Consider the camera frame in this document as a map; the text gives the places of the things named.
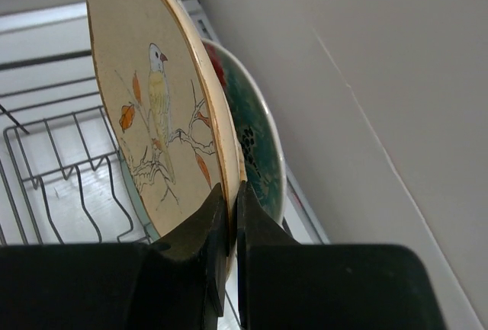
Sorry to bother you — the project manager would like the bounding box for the beige plate bird painting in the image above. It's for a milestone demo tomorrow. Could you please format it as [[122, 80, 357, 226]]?
[[83, 0, 247, 281]]

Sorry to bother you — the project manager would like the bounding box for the red plate teal flower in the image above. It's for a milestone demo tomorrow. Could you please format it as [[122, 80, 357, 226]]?
[[202, 38, 287, 223]]

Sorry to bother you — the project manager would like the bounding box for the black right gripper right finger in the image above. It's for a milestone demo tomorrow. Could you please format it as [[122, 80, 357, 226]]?
[[236, 182, 446, 329]]

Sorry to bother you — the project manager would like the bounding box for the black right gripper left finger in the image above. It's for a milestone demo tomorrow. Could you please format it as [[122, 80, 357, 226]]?
[[1, 185, 229, 329]]

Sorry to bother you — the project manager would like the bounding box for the pale green glass plate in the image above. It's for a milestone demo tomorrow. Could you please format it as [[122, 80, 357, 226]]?
[[117, 149, 160, 242]]

